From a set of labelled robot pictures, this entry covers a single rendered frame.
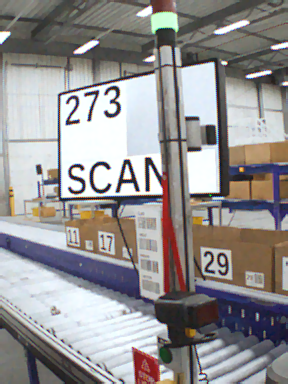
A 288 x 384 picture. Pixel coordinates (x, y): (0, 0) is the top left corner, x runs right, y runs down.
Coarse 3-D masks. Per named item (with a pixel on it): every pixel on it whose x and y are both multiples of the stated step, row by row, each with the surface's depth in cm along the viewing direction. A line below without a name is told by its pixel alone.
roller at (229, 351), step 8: (232, 344) 128; (240, 344) 127; (248, 344) 128; (216, 352) 122; (224, 352) 122; (232, 352) 123; (200, 360) 118; (208, 360) 118; (216, 360) 119; (168, 376) 109
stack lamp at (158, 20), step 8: (160, 0) 76; (168, 0) 76; (152, 8) 77; (160, 8) 76; (168, 8) 76; (152, 16) 77; (160, 16) 76; (168, 16) 76; (152, 24) 78; (160, 24) 76; (168, 24) 76; (176, 24) 78
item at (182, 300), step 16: (160, 304) 74; (176, 304) 70; (192, 304) 68; (208, 304) 69; (160, 320) 74; (176, 320) 70; (192, 320) 67; (208, 320) 68; (176, 336) 73; (192, 336) 72
